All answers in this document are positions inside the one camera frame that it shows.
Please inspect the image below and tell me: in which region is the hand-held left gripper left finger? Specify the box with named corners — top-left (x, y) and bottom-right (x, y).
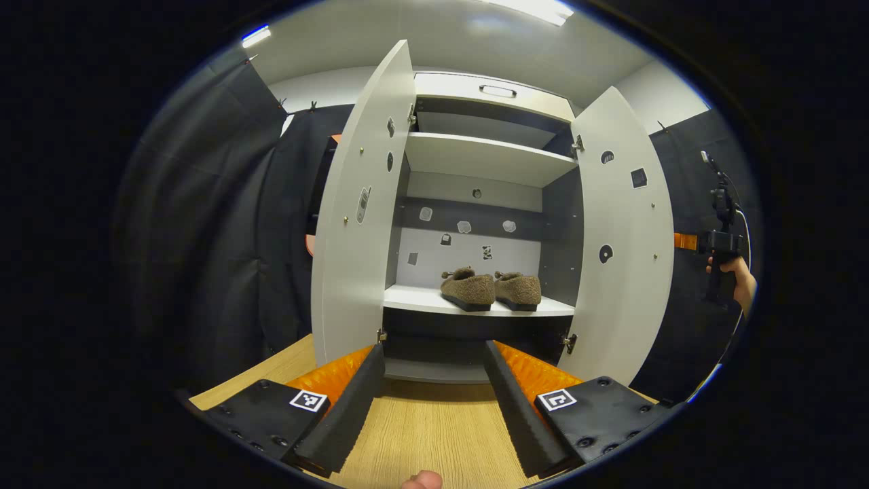
top-left (193, 343), bottom-right (386, 478)

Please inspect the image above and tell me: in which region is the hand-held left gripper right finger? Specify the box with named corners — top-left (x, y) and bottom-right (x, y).
top-left (483, 341), bottom-right (673, 479)

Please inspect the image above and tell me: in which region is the white shoe cabinet door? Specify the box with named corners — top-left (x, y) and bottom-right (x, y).
top-left (311, 39), bottom-right (416, 367)
top-left (569, 86), bottom-right (675, 386)

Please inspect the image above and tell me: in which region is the brown fuzzy shoe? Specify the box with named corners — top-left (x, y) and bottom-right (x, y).
top-left (440, 266), bottom-right (496, 312)
top-left (494, 271), bottom-right (542, 312)

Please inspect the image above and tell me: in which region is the white shoe cabinet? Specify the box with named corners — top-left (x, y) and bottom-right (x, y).
top-left (380, 71), bottom-right (586, 384)

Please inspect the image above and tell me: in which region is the white cabinet shelf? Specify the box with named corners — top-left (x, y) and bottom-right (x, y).
top-left (405, 132), bottom-right (578, 189)
top-left (384, 284), bottom-right (576, 318)

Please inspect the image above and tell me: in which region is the white cabinet drawer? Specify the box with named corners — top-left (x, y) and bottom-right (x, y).
top-left (414, 73), bottom-right (576, 123)

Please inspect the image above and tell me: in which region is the black backdrop cloth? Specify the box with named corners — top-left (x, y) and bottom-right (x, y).
top-left (112, 48), bottom-right (761, 408)

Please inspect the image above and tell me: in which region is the ceiling light panel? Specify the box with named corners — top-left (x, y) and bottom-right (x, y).
top-left (485, 0), bottom-right (574, 26)

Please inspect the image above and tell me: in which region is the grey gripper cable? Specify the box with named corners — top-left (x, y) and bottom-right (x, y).
top-left (720, 173), bottom-right (754, 354)

